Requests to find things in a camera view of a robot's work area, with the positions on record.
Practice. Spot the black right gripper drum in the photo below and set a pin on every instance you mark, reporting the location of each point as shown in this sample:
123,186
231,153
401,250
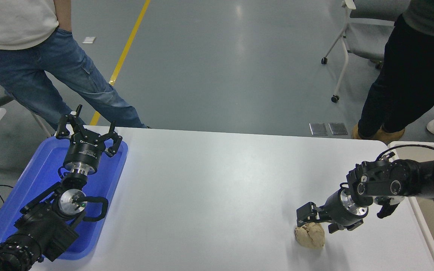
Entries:
337,212

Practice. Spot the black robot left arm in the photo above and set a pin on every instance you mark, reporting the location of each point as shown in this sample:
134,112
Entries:
40,229

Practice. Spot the person's forearm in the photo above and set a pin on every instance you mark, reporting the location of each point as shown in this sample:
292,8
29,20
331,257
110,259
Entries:
63,15

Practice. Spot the metal floor plate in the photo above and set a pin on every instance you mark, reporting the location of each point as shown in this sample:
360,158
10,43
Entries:
318,128
337,128

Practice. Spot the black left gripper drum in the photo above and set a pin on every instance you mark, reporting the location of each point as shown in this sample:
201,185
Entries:
84,152

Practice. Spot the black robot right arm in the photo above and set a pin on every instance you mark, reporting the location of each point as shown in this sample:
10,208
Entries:
413,180

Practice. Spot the person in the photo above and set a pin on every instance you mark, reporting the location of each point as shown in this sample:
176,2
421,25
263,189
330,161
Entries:
409,75
32,60

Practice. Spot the tan paper ball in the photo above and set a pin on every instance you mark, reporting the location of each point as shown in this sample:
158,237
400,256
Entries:
310,237

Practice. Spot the blue plastic tray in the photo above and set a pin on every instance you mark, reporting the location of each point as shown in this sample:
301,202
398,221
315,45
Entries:
38,169

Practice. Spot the large pale bin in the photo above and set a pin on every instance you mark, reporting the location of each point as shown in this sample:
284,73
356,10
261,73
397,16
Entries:
433,226

